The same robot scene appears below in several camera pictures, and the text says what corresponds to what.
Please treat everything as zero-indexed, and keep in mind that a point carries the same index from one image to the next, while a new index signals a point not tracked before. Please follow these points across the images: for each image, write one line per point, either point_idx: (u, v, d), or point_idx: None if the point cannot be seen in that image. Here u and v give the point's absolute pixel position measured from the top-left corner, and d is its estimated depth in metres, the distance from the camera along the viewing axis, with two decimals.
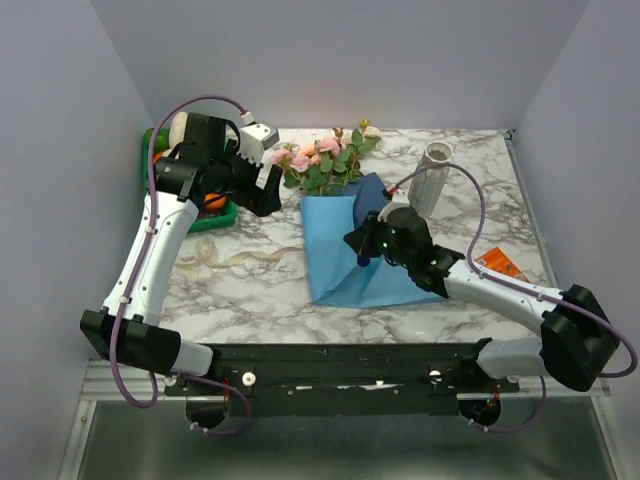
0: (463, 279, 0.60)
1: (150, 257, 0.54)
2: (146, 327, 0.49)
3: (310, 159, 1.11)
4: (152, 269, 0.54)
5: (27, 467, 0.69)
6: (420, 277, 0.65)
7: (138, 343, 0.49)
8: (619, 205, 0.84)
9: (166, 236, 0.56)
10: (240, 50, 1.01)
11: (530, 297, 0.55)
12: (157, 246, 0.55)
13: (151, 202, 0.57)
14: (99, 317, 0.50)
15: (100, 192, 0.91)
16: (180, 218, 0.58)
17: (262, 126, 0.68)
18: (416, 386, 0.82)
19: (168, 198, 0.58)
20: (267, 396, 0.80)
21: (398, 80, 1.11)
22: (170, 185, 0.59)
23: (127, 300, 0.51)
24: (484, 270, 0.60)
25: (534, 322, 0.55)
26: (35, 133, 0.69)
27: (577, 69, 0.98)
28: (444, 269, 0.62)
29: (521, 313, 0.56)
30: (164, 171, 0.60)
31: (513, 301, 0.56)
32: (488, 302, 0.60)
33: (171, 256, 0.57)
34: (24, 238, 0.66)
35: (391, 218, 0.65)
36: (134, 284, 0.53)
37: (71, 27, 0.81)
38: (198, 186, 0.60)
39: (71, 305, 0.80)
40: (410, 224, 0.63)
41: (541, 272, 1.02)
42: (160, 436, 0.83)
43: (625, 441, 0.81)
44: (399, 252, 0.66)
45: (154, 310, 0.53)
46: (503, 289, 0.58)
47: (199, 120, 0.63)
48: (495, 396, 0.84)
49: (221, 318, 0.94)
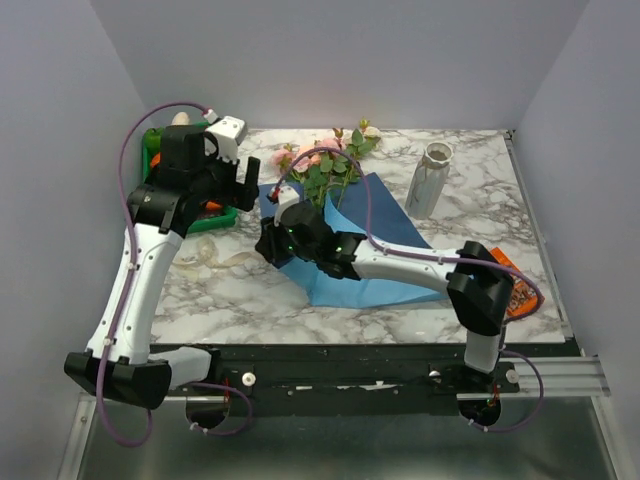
0: (369, 258, 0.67)
1: (133, 295, 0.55)
2: (131, 368, 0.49)
3: (310, 159, 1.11)
4: (135, 307, 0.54)
5: (27, 467, 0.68)
6: (329, 266, 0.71)
7: (125, 383, 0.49)
8: (620, 204, 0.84)
9: (148, 270, 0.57)
10: (240, 49, 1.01)
11: (431, 263, 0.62)
12: (140, 283, 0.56)
13: (131, 238, 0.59)
14: (83, 361, 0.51)
15: (100, 191, 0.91)
16: (162, 251, 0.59)
17: (228, 122, 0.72)
18: (416, 386, 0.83)
19: (149, 232, 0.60)
20: (267, 396, 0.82)
21: (398, 79, 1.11)
22: (152, 215, 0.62)
23: (112, 342, 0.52)
24: (387, 247, 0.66)
25: (441, 285, 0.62)
26: (33, 132, 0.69)
27: (576, 69, 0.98)
28: (350, 254, 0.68)
29: (429, 280, 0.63)
30: (144, 200, 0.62)
31: (419, 270, 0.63)
32: (398, 276, 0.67)
33: (157, 290, 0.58)
34: (24, 238, 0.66)
35: (285, 220, 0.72)
36: (119, 323, 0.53)
37: (70, 25, 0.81)
38: (181, 212, 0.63)
39: (71, 304, 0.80)
40: (302, 218, 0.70)
41: (541, 272, 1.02)
42: (160, 436, 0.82)
43: (625, 440, 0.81)
44: (306, 250, 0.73)
45: (140, 349, 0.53)
46: (407, 260, 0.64)
47: (173, 142, 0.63)
48: (495, 396, 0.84)
49: (221, 318, 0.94)
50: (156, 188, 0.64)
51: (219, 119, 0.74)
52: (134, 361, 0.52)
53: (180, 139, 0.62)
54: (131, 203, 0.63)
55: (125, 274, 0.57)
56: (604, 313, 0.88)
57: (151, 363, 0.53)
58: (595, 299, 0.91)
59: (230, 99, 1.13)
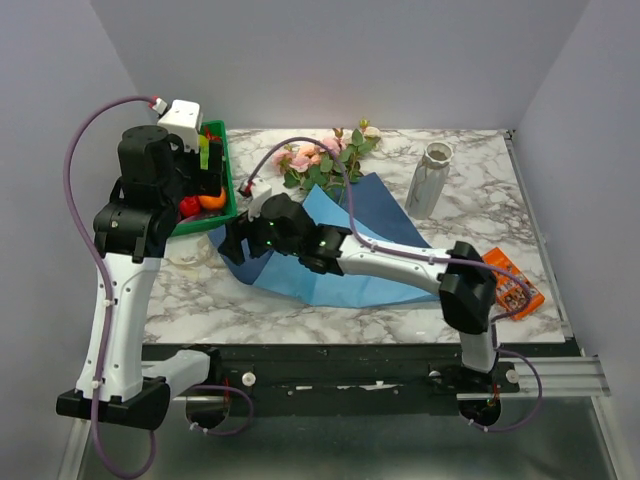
0: (356, 255, 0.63)
1: (116, 331, 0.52)
2: (126, 405, 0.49)
3: (310, 159, 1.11)
4: (119, 344, 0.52)
5: (27, 467, 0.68)
6: (313, 262, 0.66)
7: (121, 418, 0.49)
8: (619, 204, 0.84)
9: (128, 304, 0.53)
10: (240, 49, 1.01)
11: (421, 263, 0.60)
12: (121, 318, 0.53)
13: (102, 274, 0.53)
14: (76, 401, 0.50)
15: (99, 192, 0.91)
16: (140, 280, 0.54)
17: (182, 110, 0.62)
18: (415, 385, 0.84)
19: (121, 261, 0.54)
20: (268, 396, 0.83)
21: (398, 79, 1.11)
22: (124, 240, 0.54)
23: (101, 384, 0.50)
24: (374, 244, 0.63)
25: (429, 285, 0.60)
26: (34, 133, 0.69)
27: (576, 69, 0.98)
28: (336, 251, 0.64)
29: (418, 279, 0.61)
30: (111, 225, 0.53)
31: (408, 270, 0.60)
32: (383, 273, 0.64)
33: (141, 318, 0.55)
34: (24, 237, 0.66)
35: (264, 212, 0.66)
36: (105, 362, 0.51)
37: (70, 25, 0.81)
38: (156, 231, 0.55)
39: (71, 305, 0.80)
40: (283, 211, 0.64)
41: (541, 272, 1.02)
42: (160, 436, 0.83)
43: (625, 440, 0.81)
44: (284, 244, 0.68)
45: (133, 381, 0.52)
46: (395, 258, 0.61)
47: (134, 156, 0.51)
48: (495, 396, 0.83)
49: (221, 318, 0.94)
50: (122, 207, 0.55)
51: (169, 106, 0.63)
52: (127, 397, 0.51)
53: (138, 153, 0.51)
54: (96, 229, 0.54)
55: (103, 310, 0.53)
56: (604, 313, 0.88)
57: (146, 390, 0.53)
58: (595, 299, 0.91)
59: (230, 98, 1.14)
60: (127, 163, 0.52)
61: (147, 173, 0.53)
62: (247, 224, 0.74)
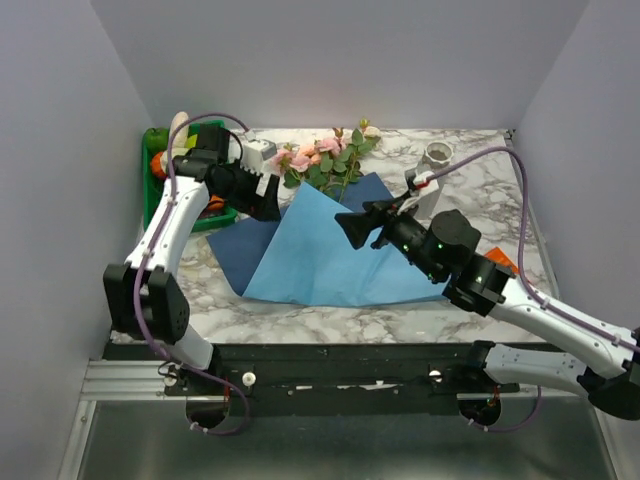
0: (524, 310, 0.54)
1: (171, 223, 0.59)
2: (166, 277, 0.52)
3: (310, 158, 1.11)
4: (173, 229, 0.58)
5: (27, 467, 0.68)
6: (461, 297, 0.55)
7: (159, 290, 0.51)
8: (620, 204, 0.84)
9: (185, 207, 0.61)
10: (240, 49, 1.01)
11: (606, 342, 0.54)
12: (176, 214, 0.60)
13: (171, 181, 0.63)
14: (123, 268, 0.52)
15: (100, 191, 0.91)
16: (198, 195, 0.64)
17: None
18: (416, 386, 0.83)
19: (186, 180, 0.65)
20: (267, 396, 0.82)
21: (399, 79, 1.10)
22: (186, 174, 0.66)
23: (150, 254, 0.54)
24: (547, 301, 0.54)
25: (604, 364, 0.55)
26: (34, 132, 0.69)
27: (577, 69, 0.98)
28: (499, 296, 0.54)
29: (590, 354, 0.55)
30: (181, 164, 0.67)
31: (586, 344, 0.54)
32: (543, 333, 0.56)
33: (189, 227, 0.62)
34: (25, 236, 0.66)
35: (435, 227, 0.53)
36: (157, 241, 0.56)
37: (70, 27, 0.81)
38: (212, 175, 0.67)
39: (71, 304, 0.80)
40: (464, 238, 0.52)
41: (541, 272, 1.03)
42: (161, 436, 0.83)
43: (625, 442, 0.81)
44: (428, 260, 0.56)
45: (172, 268, 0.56)
46: (574, 328, 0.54)
47: (209, 127, 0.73)
48: (495, 396, 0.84)
49: (221, 318, 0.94)
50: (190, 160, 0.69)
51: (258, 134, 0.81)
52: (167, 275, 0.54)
53: (213, 129, 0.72)
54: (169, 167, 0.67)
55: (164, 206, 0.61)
56: (604, 314, 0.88)
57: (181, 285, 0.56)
58: (595, 299, 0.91)
59: (230, 99, 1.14)
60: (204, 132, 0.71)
61: (214, 139, 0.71)
62: (394, 217, 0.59)
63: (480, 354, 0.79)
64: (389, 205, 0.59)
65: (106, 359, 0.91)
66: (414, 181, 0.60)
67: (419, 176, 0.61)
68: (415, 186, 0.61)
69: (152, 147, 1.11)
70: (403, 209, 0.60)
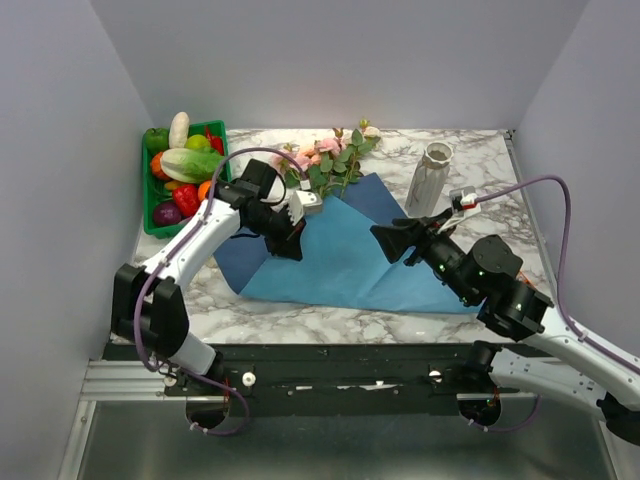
0: (560, 340, 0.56)
1: (194, 240, 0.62)
2: (172, 289, 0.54)
3: (310, 159, 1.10)
4: (194, 247, 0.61)
5: (27, 467, 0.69)
6: (499, 323, 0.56)
7: (160, 300, 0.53)
8: (620, 205, 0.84)
9: (211, 228, 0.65)
10: (240, 50, 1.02)
11: (637, 377, 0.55)
12: (203, 234, 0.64)
13: (207, 204, 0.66)
14: (137, 271, 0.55)
15: (101, 191, 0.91)
16: (227, 221, 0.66)
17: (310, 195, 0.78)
18: (416, 386, 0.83)
19: (221, 205, 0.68)
20: (267, 397, 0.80)
21: (398, 80, 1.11)
22: (227, 199, 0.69)
23: (167, 263, 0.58)
24: (584, 334, 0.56)
25: (633, 399, 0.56)
26: (35, 134, 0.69)
27: (576, 69, 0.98)
28: (538, 326, 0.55)
29: (622, 389, 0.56)
30: (224, 187, 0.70)
31: (620, 379, 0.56)
32: (577, 364, 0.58)
33: (209, 248, 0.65)
34: (25, 237, 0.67)
35: (477, 255, 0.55)
36: (176, 253, 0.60)
37: (70, 29, 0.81)
38: (249, 206, 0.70)
39: (70, 304, 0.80)
40: (506, 267, 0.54)
41: (541, 272, 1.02)
42: (161, 438, 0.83)
43: (625, 441, 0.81)
44: (464, 285, 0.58)
45: (183, 282, 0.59)
46: (608, 361, 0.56)
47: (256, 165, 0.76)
48: (495, 396, 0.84)
49: (221, 318, 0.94)
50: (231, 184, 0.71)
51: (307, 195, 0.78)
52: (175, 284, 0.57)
53: (263, 172, 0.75)
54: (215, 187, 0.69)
55: (192, 224, 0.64)
56: (603, 314, 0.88)
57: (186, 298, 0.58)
58: (595, 299, 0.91)
59: (230, 99, 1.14)
60: (252, 168, 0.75)
61: (259, 175, 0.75)
62: (434, 235, 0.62)
63: (482, 353, 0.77)
64: (431, 223, 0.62)
65: (106, 359, 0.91)
66: (461, 201, 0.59)
67: (466, 196, 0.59)
68: (462, 207, 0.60)
69: (152, 147, 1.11)
70: (444, 229, 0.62)
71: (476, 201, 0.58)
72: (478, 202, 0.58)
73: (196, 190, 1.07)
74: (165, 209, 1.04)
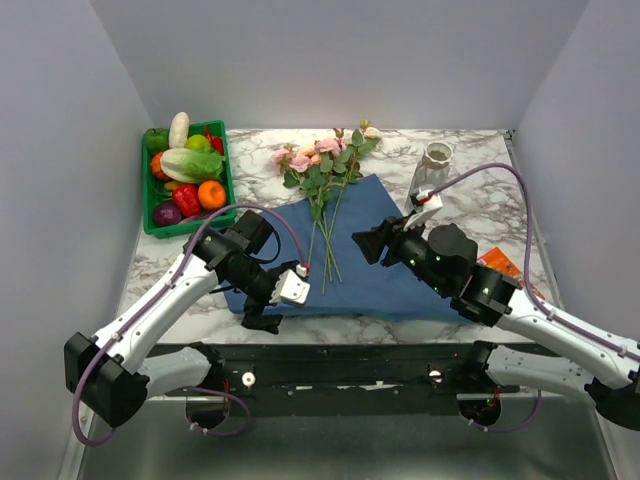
0: (528, 319, 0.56)
1: (156, 307, 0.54)
2: (118, 373, 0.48)
3: (310, 159, 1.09)
4: (153, 318, 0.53)
5: (27, 467, 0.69)
6: (468, 308, 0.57)
7: (107, 383, 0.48)
8: (620, 204, 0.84)
9: (181, 293, 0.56)
10: (239, 50, 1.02)
11: (611, 353, 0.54)
12: (166, 301, 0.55)
13: (181, 260, 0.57)
14: (86, 344, 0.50)
15: (100, 192, 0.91)
16: (202, 283, 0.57)
17: (300, 288, 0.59)
18: (416, 386, 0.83)
19: (197, 261, 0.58)
20: (266, 396, 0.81)
21: (398, 80, 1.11)
22: (205, 253, 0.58)
23: (118, 339, 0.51)
24: (553, 311, 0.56)
25: (610, 376, 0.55)
26: (35, 134, 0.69)
27: (577, 68, 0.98)
28: (506, 307, 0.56)
29: (597, 367, 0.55)
30: (205, 238, 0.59)
31: (592, 355, 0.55)
32: (553, 345, 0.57)
33: (177, 313, 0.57)
34: (26, 236, 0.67)
35: (432, 241, 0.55)
36: (132, 325, 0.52)
37: (70, 29, 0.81)
38: (227, 264, 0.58)
39: (69, 304, 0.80)
40: (460, 250, 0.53)
41: (541, 272, 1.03)
42: (160, 439, 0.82)
43: (624, 441, 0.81)
44: (432, 274, 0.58)
45: (137, 357, 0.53)
46: (580, 338, 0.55)
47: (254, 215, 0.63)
48: (495, 396, 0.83)
49: (221, 318, 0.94)
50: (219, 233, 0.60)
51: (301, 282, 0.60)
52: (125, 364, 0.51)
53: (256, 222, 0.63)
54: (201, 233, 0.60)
55: (159, 286, 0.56)
56: (604, 313, 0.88)
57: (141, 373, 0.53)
58: (596, 299, 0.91)
59: (230, 99, 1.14)
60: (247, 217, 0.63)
61: (252, 227, 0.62)
62: (401, 232, 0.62)
63: (479, 352, 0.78)
64: (397, 220, 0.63)
65: None
66: (417, 197, 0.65)
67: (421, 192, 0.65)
68: (419, 203, 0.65)
69: (152, 147, 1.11)
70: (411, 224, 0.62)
71: (430, 194, 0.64)
72: (432, 194, 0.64)
73: (196, 190, 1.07)
74: (165, 209, 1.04)
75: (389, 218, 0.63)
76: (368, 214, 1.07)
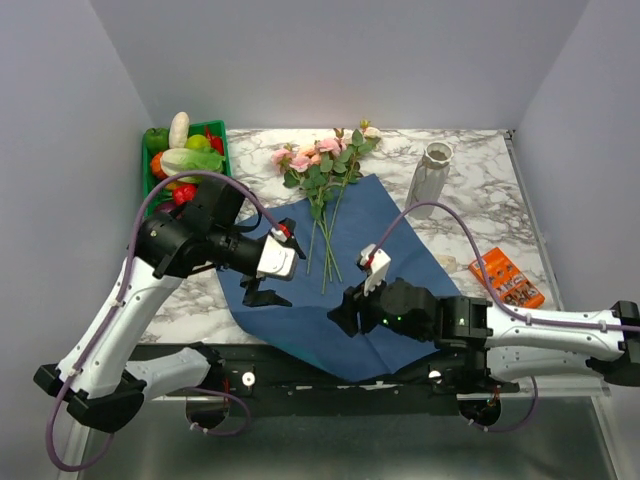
0: (510, 332, 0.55)
1: (109, 333, 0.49)
2: (85, 409, 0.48)
3: (310, 158, 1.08)
4: (108, 345, 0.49)
5: (27, 468, 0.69)
6: (453, 344, 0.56)
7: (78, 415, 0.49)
8: (620, 204, 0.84)
9: (132, 311, 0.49)
10: (239, 50, 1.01)
11: (595, 332, 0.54)
12: (118, 324, 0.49)
13: (124, 272, 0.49)
14: (50, 379, 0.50)
15: (100, 191, 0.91)
16: (154, 294, 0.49)
17: (283, 259, 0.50)
18: (416, 386, 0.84)
19: (144, 268, 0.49)
20: (266, 396, 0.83)
21: (398, 79, 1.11)
22: (154, 250, 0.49)
23: (78, 372, 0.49)
24: (529, 315, 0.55)
25: (603, 353, 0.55)
26: (34, 134, 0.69)
27: (577, 67, 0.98)
28: (486, 329, 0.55)
29: (589, 348, 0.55)
30: (151, 230, 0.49)
31: (580, 341, 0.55)
32: (543, 345, 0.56)
33: (139, 328, 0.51)
34: (26, 236, 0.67)
35: (388, 305, 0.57)
36: (89, 355, 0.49)
37: (70, 29, 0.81)
38: (181, 257, 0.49)
39: (69, 304, 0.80)
40: (413, 300, 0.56)
41: (541, 272, 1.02)
42: (161, 439, 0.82)
43: (625, 441, 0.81)
44: (408, 323, 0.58)
45: (107, 380, 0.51)
46: (563, 330, 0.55)
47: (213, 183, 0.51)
48: (495, 397, 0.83)
49: (221, 318, 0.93)
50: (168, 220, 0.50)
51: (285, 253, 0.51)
52: (94, 394, 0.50)
53: (216, 192, 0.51)
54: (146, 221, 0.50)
55: (108, 306, 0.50)
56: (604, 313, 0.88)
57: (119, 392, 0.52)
58: (596, 299, 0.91)
59: (230, 99, 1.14)
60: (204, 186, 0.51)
61: (212, 198, 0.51)
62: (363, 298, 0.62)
63: None
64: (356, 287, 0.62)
65: None
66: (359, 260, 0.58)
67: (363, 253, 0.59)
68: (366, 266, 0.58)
69: (152, 147, 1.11)
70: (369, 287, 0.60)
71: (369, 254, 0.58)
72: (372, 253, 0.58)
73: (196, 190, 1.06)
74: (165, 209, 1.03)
75: (347, 289, 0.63)
76: (368, 213, 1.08)
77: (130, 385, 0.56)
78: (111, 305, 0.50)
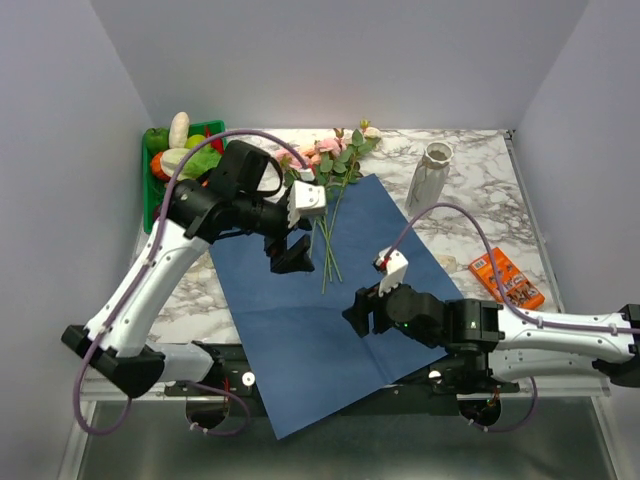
0: (522, 334, 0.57)
1: (141, 290, 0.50)
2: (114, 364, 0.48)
3: (310, 159, 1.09)
4: (139, 302, 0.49)
5: (26, 467, 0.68)
6: (466, 347, 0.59)
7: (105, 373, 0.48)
8: (620, 204, 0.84)
9: (164, 269, 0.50)
10: (239, 50, 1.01)
11: (606, 336, 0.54)
12: (150, 280, 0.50)
13: (157, 232, 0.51)
14: (79, 337, 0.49)
15: (100, 191, 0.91)
16: (185, 253, 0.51)
17: (313, 192, 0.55)
18: (416, 386, 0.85)
19: (176, 228, 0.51)
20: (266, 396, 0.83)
21: (398, 80, 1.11)
22: (185, 214, 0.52)
23: (107, 330, 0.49)
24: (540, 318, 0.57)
25: (615, 357, 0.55)
26: (34, 135, 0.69)
27: (576, 68, 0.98)
28: (499, 333, 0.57)
29: (601, 353, 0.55)
30: (182, 197, 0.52)
31: (591, 344, 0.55)
32: (555, 349, 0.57)
33: (168, 288, 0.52)
34: (26, 237, 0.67)
35: (393, 312, 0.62)
36: (119, 313, 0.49)
37: (70, 29, 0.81)
38: (210, 222, 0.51)
39: (69, 304, 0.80)
40: (416, 308, 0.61)
41: (541, 272, 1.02)
42: (161, 439, 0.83)
43: (625, 441, 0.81)
44: (420, 329, 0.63)
45: (135, 341, 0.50)
46: (573, 333, 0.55)
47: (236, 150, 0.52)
48: (495, 396, 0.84)
49: (221, 318, 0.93)
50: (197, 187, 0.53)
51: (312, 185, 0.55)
52: (122, 354, 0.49)
53: (240, 155, 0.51)
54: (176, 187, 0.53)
55: (139, 265, 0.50)
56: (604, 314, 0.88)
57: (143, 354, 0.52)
58: (596, 299, 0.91)
59: (230, 99, 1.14)
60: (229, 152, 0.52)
61: (236, 161, 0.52)
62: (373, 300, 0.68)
63: None
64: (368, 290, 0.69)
65: None
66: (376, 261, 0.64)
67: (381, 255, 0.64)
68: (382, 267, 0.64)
69: (152, 147, 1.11)
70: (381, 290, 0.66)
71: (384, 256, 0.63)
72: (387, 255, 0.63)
73: None
74: None
75: (359, 291, 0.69)
76: (369, 213, 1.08)
77: (150, 354, 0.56)
78: (143, 264, 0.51)
